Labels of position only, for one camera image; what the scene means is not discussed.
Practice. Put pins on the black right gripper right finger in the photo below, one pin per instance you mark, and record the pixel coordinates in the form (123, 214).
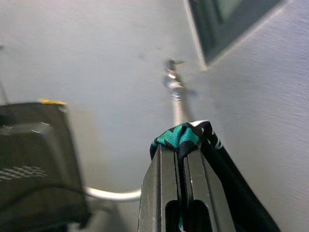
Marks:
(210, 183)

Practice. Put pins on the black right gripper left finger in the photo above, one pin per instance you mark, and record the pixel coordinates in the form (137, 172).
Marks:
(154, 193)

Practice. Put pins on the teal and black garment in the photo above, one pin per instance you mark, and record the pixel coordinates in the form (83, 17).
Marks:
(183, 137)

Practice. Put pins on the dark tinted washer lid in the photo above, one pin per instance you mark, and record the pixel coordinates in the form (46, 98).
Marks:
(36, 157)

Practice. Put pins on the yellow lid sticker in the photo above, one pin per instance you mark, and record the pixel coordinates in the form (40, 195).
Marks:
(53, 102)

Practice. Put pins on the metal wall tap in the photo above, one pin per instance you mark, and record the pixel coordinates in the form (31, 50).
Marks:
(172, 79)

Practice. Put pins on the dark window frame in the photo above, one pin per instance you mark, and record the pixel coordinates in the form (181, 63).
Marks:
(229, 24)

